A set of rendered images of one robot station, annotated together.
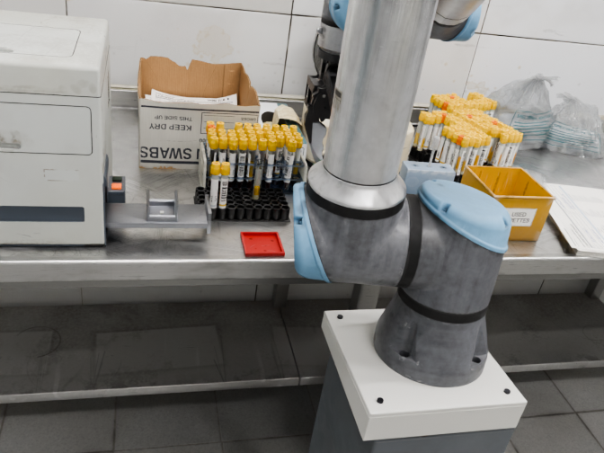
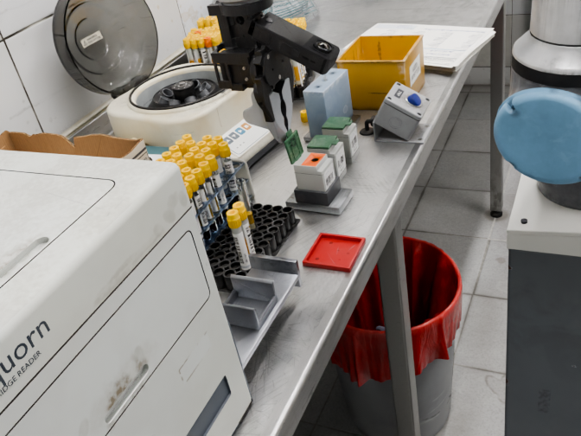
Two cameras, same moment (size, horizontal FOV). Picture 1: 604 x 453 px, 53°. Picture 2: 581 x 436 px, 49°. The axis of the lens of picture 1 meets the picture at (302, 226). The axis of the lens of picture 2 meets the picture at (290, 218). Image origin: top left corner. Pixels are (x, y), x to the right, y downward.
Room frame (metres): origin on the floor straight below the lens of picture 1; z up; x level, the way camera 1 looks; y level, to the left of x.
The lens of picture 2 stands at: (0.42, 0.57, 1.40)
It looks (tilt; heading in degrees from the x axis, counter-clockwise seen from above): 33 degrees down; 318
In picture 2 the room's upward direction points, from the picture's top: 12 degrees counter-clockwise
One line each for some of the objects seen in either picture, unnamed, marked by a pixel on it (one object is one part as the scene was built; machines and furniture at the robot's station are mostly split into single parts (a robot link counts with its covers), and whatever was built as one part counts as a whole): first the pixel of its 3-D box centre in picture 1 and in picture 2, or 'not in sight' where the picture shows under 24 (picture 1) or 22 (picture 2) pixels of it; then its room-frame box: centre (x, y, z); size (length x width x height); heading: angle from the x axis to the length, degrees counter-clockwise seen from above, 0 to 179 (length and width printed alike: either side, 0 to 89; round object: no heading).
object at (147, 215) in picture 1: (148, 209); (238, 320); (0.88, 0.26, 0.92); 0.21 x 0.07 x 0.05; 107
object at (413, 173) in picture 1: (422, 189); (329, 105); (1.13, -0.23, 0.92); 0.10 x 0.07 x 0.10; 102
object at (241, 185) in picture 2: (257, 184); (247, 210); (1.02, 0.10, 0.93); 0.01 x 0.01 x 0.10
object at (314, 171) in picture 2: not in sight; (315, 177); (1.00, -0.03, 0.92); 0.05 x 0.04 x 0.06; 15
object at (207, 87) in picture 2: not in sight; (187, 100); (1.35, -0.09, 0.97); 0.15 x 0.15 x 0.07
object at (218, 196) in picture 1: (244, 182); (239, 219); (1.01, 0.12, 0.93); 0.17 x 0.09 x 0.11; 107
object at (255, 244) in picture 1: (262, 244); (335, 252); (0.90, 0.06, 0.88); 0.07 x 0.07 x 0.01; 17
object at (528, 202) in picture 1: (501, 202); (382, 72); (1.12, -0.39, 0.93); 0.13 x 0.13 x 0.10; 16
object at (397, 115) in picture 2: not in sight; (391, 112); (1.02, -0.26, 0.92); 0.13 x 0.07 x 0.08; 17
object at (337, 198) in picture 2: not in sight; (318, 193); (1.00, -0.03, 0.89); 0.09 x 0.05 x 0.04; 15
